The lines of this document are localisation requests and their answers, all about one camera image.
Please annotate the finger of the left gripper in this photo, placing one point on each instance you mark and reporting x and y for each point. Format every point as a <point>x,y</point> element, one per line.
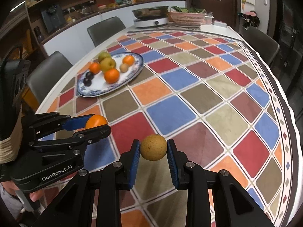
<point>54,121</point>
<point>85,137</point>

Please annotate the small brown kiwi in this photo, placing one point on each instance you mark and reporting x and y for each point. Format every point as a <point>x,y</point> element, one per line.
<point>124,67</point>

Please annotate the pink woven basket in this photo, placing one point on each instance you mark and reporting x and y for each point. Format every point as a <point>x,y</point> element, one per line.
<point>187,19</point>

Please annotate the green leafy vegetables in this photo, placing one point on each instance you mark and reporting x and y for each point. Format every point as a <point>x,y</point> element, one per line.
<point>188,10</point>

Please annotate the white induction cooker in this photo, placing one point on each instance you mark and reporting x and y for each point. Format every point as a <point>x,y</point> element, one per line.
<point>146,23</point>

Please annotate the blue white porcelain plate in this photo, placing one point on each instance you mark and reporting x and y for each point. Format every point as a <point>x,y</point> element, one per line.
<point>100,87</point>

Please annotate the grey chair right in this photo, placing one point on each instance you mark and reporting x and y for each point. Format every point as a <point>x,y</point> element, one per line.
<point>261,43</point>

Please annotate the grey chair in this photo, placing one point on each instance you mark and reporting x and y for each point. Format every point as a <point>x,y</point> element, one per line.
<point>105,29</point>
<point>47,74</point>
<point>261,43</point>

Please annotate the grey chair far left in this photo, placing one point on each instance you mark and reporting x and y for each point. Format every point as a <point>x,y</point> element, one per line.
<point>105,29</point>

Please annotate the oval orange tangerine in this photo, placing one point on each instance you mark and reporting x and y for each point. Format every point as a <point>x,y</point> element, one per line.
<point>95,121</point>

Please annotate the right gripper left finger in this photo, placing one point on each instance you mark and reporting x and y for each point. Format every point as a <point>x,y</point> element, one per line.
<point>74,204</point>

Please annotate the steel pot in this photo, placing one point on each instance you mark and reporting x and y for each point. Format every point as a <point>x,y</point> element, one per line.
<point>151,13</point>

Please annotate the large orange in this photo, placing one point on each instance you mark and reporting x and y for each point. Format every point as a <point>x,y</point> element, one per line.
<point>111,76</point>

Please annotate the small orange tangerine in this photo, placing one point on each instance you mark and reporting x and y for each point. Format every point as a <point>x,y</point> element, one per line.
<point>129,60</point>

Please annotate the medium orange tangerine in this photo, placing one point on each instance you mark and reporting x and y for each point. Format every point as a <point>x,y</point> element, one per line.
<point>94,68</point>

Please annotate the black coffee machine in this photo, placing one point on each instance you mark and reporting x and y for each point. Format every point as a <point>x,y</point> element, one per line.
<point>53,18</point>

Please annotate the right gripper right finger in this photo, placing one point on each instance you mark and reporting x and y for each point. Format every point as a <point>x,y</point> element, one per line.
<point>233,205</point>

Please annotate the dark plum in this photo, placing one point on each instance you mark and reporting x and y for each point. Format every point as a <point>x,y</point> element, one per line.
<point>89,75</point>
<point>87,82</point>

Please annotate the yellow green pear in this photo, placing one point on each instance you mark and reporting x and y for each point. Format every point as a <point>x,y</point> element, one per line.
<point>107,64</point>

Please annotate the grey chair near left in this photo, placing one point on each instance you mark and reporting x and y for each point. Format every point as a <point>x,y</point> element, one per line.
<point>47,74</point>

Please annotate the colourful checkered tablecloth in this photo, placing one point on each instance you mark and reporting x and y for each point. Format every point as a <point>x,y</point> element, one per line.
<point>213,96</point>

